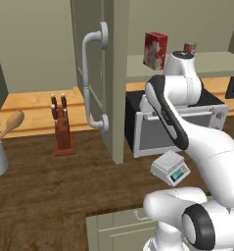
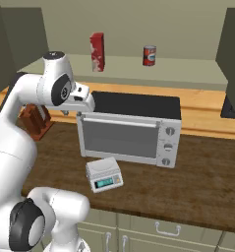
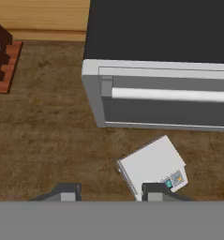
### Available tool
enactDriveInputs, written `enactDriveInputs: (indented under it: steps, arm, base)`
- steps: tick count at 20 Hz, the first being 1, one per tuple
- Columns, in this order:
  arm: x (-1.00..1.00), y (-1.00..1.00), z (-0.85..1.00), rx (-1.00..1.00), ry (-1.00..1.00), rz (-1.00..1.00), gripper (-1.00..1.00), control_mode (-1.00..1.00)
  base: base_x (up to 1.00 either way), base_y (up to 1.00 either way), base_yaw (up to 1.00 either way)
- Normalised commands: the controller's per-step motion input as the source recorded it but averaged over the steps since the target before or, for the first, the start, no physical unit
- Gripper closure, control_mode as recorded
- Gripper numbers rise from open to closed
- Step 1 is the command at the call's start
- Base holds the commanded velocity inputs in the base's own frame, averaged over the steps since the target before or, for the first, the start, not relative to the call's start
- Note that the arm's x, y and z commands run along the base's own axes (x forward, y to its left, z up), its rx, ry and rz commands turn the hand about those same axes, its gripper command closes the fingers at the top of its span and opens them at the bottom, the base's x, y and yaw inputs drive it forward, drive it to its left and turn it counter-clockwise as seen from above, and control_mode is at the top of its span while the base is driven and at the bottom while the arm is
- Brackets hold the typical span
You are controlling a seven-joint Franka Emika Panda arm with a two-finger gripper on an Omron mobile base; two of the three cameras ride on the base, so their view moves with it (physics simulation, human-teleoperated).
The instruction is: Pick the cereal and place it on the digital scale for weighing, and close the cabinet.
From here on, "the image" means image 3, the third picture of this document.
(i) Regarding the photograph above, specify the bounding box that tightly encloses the dark brown knife block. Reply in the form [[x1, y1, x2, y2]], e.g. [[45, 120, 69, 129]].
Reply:
[[0, 17, 24, 95]]

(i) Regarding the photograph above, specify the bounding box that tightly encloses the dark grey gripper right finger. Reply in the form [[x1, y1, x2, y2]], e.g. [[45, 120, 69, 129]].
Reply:
[[141, 182, 195, 203]]

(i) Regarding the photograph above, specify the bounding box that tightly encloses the silver toaster oven handle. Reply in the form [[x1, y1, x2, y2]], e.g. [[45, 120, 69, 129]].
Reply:
[[111, 86, 224, 104]]

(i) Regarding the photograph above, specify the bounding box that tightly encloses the black and silver toaster oven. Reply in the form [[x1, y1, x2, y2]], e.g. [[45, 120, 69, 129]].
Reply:
[[81, 0, 224, 133]]

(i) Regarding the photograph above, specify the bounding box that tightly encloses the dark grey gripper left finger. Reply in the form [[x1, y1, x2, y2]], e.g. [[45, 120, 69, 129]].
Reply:
[[29, 183, 82, 203]]

